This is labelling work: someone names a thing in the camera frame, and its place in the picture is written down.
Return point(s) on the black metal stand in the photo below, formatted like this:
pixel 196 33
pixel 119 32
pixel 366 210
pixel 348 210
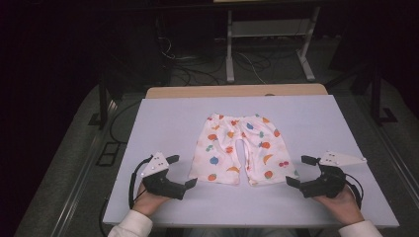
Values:
pixel 103 98
pixel 375 98

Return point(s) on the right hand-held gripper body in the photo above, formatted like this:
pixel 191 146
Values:
pixel 326 184

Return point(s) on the white fruit print pants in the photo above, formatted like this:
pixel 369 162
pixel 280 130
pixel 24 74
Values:
pixel 220 154

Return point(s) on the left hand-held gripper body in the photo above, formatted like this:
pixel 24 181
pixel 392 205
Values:
pixel 161 184

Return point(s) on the metal floor rail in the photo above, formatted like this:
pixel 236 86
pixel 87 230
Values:
pixel 79 184
pixel 400 164

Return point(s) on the white metal desk frame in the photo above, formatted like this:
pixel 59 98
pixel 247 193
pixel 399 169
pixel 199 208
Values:
pixel 229 49

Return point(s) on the person's right hand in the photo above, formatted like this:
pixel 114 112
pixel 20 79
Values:
pixel 344 207

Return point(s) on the person's left hand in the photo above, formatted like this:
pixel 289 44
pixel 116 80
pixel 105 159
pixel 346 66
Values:
pixel 148 202

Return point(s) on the white board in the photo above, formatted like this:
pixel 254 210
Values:
pixel 164 131

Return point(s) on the wooden table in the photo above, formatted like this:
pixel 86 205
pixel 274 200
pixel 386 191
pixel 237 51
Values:
pixel 214 90

